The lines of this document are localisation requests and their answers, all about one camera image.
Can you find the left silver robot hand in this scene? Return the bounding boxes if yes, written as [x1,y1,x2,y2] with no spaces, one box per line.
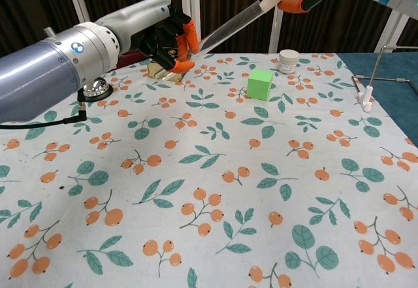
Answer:
[94,0,199,73]

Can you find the small white stopper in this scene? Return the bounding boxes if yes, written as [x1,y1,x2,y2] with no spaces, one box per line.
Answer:
[259,0,281,13]

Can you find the clear glass test tube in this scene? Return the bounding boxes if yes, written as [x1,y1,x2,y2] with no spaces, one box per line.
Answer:
[156,0,272,82]

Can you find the black and gold tin box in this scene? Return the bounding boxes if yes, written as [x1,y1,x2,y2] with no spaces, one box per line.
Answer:
[146,46,193,82]

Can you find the silver call bell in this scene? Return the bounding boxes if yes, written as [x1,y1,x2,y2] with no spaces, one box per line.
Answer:
[81,77,114,102]

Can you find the metal rod stand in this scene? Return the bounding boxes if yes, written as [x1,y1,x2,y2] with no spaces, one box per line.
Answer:
[351,44,418,97]

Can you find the small white jar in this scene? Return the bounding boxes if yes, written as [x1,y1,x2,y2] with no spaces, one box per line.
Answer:
[278,49,300,74]

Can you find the white plastic clip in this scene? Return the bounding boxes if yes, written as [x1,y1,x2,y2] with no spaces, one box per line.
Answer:
[357,86,374,112]

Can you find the green cube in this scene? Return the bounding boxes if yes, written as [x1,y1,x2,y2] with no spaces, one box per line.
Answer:
[246,68,275,101]

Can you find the fruit and leaf print tablecloth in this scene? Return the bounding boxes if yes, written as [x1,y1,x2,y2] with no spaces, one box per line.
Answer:
[0,52,418,288]

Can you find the folding fan with red handle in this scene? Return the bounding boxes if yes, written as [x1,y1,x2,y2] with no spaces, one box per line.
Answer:
[110,50,155,71]

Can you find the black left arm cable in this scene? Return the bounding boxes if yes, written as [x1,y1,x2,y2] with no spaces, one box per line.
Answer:
[0,90,89,131]

